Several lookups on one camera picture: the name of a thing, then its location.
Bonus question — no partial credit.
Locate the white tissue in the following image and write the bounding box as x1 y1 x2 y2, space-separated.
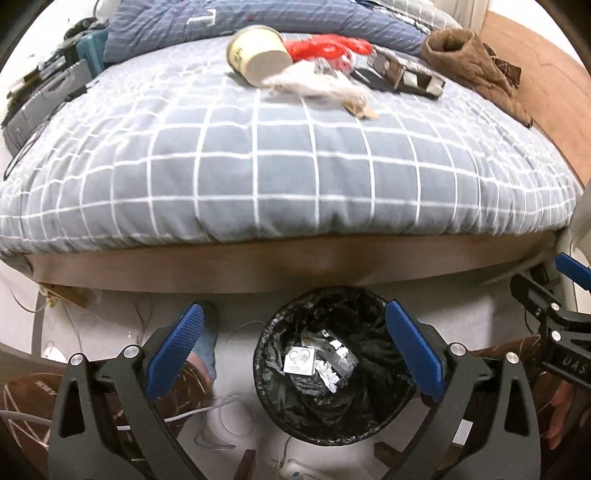
263 59 379 120

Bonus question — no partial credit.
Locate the red plastic bag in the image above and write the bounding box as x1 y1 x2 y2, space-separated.
283 34 373 72

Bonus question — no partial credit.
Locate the yellow paper cup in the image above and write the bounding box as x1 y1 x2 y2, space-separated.
226 25 293 87

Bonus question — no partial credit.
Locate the clear bubble wrap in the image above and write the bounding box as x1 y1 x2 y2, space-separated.
301 329 359 394

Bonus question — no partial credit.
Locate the white cardboard box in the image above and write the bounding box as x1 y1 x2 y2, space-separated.
283 346 315 376

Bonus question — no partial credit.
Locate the black lined trash bin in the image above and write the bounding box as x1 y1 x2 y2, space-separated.
253 286 417 446

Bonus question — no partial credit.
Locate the brown patterned trouser leg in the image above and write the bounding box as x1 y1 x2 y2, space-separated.
1 358 211 479

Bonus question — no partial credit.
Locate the blue slipper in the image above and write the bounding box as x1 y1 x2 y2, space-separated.
187 302 219 389

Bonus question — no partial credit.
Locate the wooden headboard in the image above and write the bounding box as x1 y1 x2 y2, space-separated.
480 11 590 185

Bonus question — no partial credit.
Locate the white charger on floor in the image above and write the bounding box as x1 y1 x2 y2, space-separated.
279 459 334 480

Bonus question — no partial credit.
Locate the brown fleece garment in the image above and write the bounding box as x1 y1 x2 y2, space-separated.
422 29 533 128

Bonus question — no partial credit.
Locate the beige curtain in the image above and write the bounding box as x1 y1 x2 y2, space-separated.
434 0 490 34

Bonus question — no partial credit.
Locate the grey checked pillow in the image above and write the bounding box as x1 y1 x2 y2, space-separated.
377 0 461 31

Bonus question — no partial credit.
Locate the grey checked bed cover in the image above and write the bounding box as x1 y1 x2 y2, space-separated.
1 37 583 257

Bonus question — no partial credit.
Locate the grey hard suitcase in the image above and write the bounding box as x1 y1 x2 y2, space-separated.
2 59 92 156

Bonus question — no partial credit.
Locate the teal suitcase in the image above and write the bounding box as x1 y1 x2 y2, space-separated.
73 29 108 78

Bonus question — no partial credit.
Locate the blue striped duvet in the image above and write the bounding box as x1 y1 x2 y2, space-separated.
104 0 426 64

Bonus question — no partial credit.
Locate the brown wooden bed frame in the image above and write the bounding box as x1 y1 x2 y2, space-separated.
27 231 556 294

